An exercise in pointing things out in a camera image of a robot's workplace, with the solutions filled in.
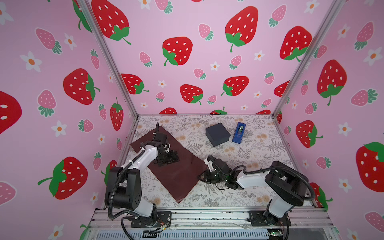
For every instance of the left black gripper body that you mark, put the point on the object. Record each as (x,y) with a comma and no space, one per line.
(164,152)

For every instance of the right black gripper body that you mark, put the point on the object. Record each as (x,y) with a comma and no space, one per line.
(212,177)

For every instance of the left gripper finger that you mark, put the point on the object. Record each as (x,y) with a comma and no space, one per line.
(172,157)
(162,162)

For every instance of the dark red wrapping paper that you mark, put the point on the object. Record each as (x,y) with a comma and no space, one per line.
(181,177)

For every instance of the dark navy gift box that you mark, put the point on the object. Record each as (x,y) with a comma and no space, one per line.
(217,134)

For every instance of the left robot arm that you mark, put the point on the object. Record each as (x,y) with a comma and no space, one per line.
(124,188)

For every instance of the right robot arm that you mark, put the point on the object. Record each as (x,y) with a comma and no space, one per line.
(291,187)

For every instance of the blue tape dispenser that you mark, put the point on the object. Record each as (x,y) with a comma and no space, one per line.
(239,132)

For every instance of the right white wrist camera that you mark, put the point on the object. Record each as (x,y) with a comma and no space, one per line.
(209,163)

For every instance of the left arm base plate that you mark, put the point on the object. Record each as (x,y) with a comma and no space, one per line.
(154,221)

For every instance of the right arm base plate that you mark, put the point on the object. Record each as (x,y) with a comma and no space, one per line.
(261,219)

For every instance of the aluminium rail frame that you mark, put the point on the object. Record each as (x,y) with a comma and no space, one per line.
(217,223)

